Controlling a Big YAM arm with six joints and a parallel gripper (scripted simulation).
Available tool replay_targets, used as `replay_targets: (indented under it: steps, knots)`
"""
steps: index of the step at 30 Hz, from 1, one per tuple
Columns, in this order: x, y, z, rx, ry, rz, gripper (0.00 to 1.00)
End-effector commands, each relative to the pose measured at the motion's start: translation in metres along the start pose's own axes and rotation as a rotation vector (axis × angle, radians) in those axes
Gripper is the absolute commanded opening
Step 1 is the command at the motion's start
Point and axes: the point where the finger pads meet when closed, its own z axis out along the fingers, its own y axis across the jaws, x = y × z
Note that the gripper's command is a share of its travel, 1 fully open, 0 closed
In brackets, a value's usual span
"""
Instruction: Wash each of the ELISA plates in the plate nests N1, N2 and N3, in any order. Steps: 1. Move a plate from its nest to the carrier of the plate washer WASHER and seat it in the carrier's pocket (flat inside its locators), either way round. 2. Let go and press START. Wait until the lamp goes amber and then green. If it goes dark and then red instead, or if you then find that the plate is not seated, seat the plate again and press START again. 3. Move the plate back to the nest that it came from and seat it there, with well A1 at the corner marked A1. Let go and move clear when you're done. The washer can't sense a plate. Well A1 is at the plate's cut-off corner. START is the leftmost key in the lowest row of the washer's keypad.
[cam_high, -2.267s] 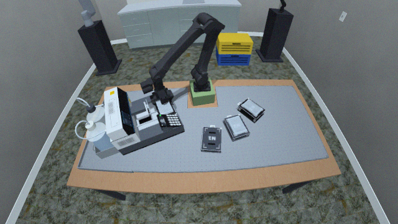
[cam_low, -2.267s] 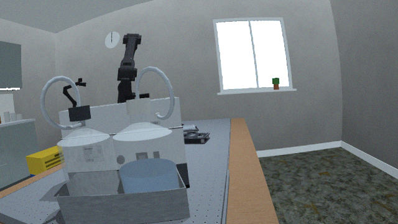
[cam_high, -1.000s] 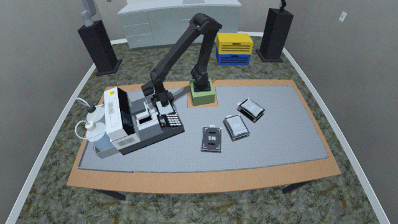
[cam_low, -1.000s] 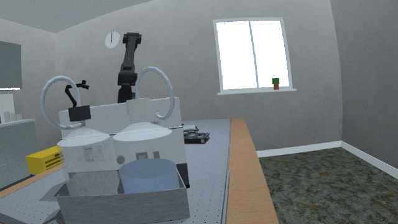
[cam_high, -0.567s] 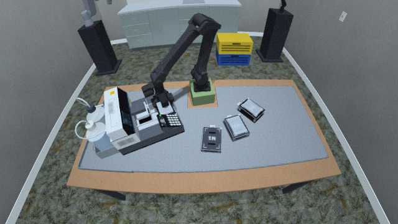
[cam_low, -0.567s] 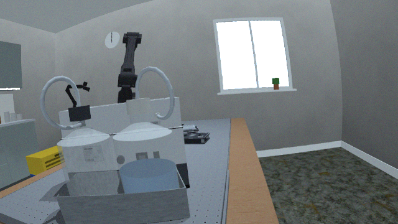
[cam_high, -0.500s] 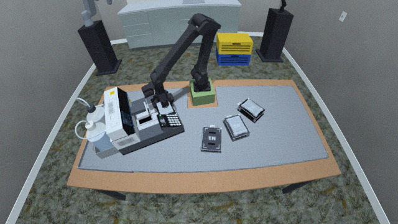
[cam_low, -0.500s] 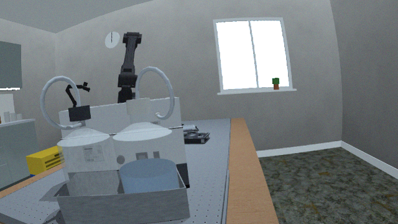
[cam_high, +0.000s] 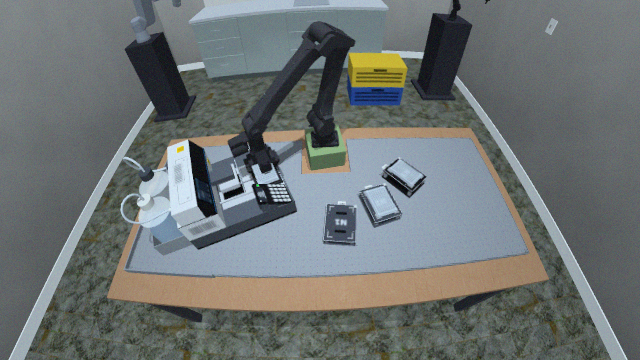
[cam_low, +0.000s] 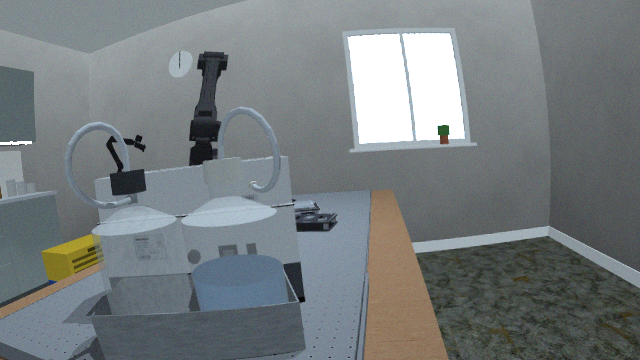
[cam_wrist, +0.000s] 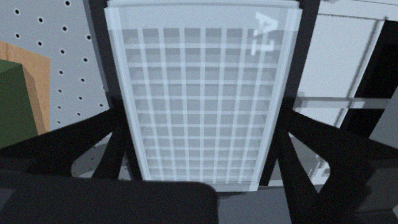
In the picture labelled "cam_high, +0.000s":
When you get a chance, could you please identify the pale blue microplate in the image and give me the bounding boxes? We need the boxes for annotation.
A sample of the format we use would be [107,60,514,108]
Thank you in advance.
[389,159,423,187]
[365,186,397,218]
[252,164,279,184]

